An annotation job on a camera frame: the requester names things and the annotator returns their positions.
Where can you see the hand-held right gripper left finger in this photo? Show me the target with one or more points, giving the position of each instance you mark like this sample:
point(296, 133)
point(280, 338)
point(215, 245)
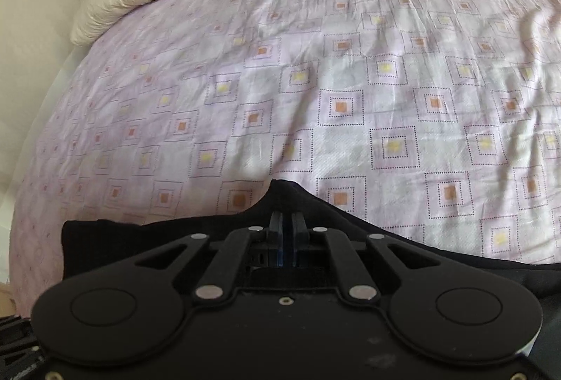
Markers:
point(275, 250)

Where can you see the black pants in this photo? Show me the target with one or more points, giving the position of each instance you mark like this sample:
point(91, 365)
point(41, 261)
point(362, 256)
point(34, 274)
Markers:
point(438, 270)

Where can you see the purple patterned bed sheet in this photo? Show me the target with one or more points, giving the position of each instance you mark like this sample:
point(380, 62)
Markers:
point(307, 99)

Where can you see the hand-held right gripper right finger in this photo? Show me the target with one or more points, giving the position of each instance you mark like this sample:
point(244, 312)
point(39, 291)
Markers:
point(296, 248)

